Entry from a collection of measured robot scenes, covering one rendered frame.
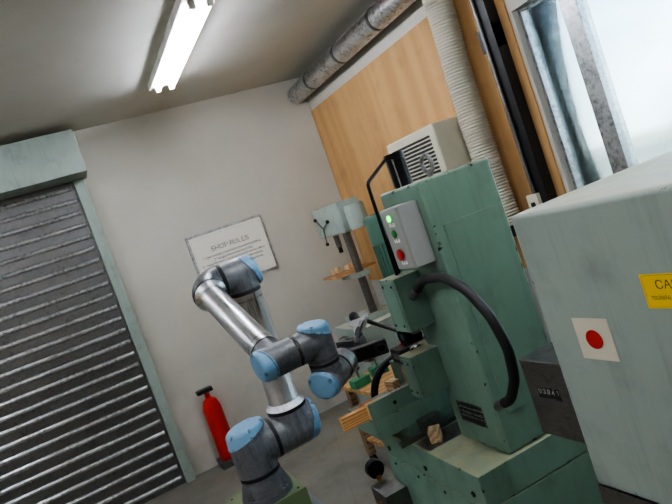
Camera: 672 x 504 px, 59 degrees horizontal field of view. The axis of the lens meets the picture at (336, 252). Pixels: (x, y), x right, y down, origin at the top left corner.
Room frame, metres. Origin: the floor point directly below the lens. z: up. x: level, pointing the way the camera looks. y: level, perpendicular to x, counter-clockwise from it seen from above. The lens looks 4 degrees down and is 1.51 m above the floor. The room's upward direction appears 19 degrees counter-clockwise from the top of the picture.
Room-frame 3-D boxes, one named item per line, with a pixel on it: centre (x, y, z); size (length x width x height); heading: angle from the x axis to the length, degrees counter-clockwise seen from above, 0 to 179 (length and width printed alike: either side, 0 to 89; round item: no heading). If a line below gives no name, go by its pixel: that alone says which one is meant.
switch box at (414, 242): (1.51, -0.18, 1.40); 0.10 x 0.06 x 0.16; 21
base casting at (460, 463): (1.75, -0.24, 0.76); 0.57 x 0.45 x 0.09; 21
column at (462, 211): (1.59, -0.31, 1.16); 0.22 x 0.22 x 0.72; 21
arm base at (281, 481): (2.13, 0.53, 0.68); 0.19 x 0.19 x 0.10
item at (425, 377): (1.63, -0.12, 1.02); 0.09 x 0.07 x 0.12; 111
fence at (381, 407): (1.83, -0.22, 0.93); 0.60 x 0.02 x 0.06; 111
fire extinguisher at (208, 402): (4.44, 1.27, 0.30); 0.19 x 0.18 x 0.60; 24
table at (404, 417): (1.96, -0.17, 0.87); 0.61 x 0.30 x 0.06; 111
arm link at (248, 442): (2.14, 0.52, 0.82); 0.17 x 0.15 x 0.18; 115
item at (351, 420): (1.84, -0.16, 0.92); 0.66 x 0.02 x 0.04; 111
